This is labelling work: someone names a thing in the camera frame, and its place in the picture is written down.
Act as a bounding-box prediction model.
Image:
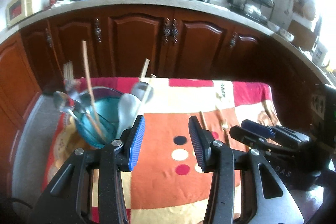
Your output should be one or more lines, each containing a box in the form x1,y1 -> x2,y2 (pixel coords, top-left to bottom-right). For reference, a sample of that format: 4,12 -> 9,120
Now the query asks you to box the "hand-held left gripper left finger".
28,114 -> 146,224

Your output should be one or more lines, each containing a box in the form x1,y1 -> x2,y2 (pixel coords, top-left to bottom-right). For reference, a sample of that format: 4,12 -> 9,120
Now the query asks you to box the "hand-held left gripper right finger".
188,116 -> 305,224

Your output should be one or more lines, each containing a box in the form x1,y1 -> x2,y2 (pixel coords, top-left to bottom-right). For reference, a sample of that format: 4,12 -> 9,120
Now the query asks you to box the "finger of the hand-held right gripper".
229,126 -> 311,189
241,119 -> 311,147

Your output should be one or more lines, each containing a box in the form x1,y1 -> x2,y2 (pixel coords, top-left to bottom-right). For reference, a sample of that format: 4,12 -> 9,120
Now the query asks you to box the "thin wooden chopstick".
199,111 -> 208,130

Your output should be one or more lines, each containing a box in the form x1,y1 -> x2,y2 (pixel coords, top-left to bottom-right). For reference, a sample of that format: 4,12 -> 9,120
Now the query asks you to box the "gold fork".
215,106 -> 231,147

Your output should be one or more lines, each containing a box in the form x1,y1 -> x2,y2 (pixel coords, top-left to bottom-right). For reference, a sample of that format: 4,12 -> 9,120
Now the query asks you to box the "white ceramic spoon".
116,93 -> 142,136

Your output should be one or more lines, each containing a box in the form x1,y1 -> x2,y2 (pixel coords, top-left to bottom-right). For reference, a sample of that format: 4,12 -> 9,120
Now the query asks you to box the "white utensil holder blue rim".
73,86 -> 126,149

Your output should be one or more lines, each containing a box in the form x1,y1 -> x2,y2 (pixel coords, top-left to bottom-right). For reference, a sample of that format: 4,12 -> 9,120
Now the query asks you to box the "long steel spoon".
53,91 -> 79,119

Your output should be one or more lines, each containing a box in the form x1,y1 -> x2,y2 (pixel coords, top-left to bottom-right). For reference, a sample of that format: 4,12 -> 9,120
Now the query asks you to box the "steel fork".
62,61 -> 79,109

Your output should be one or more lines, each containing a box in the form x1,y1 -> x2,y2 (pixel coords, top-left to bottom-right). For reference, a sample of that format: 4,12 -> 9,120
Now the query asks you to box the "printed blanket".
42,77 -> 279,224

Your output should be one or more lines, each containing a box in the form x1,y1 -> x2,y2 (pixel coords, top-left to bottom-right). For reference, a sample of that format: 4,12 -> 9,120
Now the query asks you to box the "dark wooden cabinet door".
106,13 -> 172,77
228,30 -> 271,83
55,18 -> 104,79
173,15 -> 233,77
21,21 -> 57,88

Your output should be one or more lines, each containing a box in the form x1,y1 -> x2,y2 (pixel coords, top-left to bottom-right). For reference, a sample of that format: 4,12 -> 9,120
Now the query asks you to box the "brown wooden chopstick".
82,41 -> 107,142

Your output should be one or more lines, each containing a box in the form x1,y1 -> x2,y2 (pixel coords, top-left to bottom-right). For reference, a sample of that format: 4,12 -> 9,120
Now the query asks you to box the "white power strip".
312,42 -> 328,62

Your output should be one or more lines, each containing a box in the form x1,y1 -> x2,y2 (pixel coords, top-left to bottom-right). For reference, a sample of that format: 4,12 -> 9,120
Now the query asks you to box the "patterned white bowl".
280,28 -> 294,41

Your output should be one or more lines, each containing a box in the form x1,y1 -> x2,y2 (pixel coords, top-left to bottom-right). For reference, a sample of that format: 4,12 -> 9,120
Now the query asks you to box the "cardboard box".
287,19 -> 317,50

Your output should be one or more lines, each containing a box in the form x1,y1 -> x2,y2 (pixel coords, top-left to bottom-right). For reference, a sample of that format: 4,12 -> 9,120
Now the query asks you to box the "round pale strainer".
302,1 -> 315,20

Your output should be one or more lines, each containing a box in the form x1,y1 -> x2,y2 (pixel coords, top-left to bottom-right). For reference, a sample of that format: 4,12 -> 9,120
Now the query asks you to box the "dark wooden side cabinet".
0,32 -> 42,188

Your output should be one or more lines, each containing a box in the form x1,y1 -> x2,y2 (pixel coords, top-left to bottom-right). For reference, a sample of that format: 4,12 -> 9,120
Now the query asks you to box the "cream countertop appliance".
6,0 -> 42,26

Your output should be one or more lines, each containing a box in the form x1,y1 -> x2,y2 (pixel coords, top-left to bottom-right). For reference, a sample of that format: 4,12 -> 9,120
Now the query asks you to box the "black wire dish rack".
228,0 -> 275,25

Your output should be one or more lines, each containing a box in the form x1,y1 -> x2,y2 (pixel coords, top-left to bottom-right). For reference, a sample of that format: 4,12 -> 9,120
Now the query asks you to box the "wall utensil basket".
290,0 -> 305,14

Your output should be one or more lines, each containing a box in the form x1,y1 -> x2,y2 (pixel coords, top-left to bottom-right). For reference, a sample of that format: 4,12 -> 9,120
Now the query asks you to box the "black cable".
0,196 -> 34,214

